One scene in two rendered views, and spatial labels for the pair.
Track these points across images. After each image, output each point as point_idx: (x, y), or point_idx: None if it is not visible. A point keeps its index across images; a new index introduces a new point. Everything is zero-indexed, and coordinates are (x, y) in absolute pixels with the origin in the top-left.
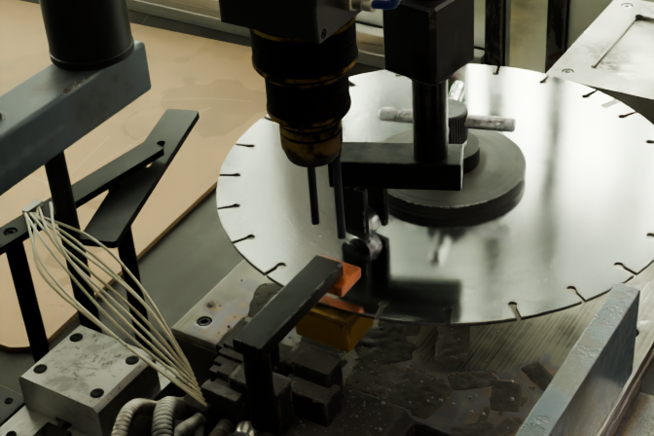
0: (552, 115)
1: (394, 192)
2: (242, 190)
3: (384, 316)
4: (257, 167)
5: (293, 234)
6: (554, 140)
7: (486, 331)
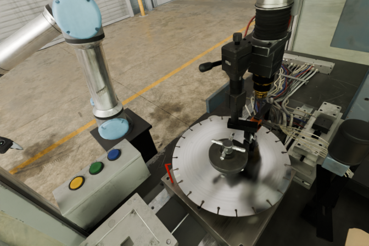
0: (194, 173)
1: (241, 144)
2: (281, 158)
3: (245, 118)
4: (279, 167)
5: (265, 140)
6: (198, 162)
7: None
